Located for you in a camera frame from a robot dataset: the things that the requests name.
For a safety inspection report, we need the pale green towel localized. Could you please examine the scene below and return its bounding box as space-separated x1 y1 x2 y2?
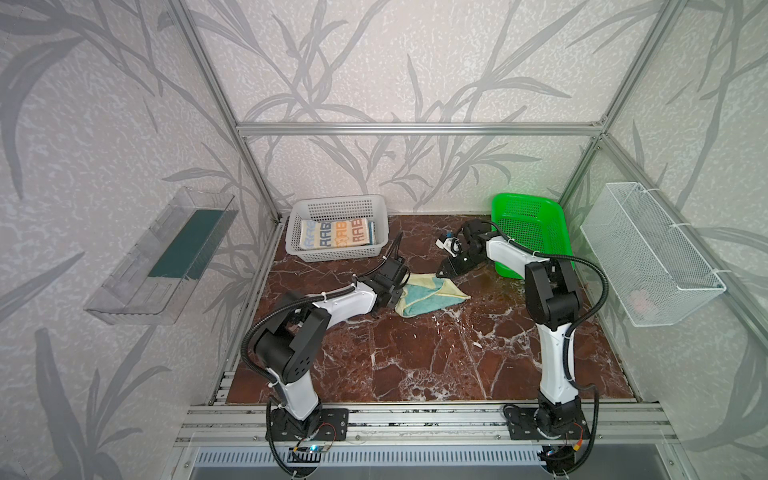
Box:
395 274 470 318

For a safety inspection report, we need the beige towel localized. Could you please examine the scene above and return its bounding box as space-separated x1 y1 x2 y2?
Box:
299 218 373 250

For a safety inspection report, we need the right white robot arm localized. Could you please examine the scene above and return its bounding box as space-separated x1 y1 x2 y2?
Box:
436 219 581 439

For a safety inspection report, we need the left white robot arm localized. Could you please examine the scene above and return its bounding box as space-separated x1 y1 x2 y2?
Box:
240 254 409 441

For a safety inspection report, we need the green plastic basket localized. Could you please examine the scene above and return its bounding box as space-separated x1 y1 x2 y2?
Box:
491 193 573 255

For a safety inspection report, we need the white plastic perforated basket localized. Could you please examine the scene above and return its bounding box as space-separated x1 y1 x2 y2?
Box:
286 195 389 262

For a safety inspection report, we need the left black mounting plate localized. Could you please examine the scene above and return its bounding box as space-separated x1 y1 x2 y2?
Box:
267 407 350 442

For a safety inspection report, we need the black mounting plate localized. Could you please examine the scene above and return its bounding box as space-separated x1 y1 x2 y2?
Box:
267 407 350 442
502 403 591 441

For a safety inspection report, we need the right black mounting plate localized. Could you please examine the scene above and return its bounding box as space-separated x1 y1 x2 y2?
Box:
502 403 591 441

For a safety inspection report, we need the left circuit board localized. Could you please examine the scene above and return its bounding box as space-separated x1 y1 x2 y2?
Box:
289 442 334 464

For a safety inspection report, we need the circuit board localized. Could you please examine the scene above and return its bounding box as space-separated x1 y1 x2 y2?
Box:
289 442 334 464
538 444 585 478

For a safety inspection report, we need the right circuit board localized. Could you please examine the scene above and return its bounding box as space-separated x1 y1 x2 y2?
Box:
538 444 585 478

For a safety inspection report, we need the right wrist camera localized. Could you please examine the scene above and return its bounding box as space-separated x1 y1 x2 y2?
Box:
436 232 463 258

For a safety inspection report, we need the left black corrugated cable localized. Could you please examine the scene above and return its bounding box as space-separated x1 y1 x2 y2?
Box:
239 232 404 475

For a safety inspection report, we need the black corrugated cable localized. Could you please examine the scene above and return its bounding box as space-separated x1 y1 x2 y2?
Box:
479 218 610 391
239 232 404 475

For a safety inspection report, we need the right black corrugated cable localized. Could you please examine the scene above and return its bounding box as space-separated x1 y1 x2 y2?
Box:
479 218 610 391

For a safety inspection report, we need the pink object in wire basket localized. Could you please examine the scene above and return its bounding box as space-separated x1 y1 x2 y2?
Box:
629 289 656 315

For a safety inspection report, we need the white wire mesh basket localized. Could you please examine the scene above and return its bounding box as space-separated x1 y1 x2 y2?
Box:
581 182 727 328

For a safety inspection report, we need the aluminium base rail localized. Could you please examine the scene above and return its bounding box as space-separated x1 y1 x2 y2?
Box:
174 401 680 469

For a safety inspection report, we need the clear plastic wall tray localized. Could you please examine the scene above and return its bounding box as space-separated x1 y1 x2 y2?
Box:
84 187 239 326

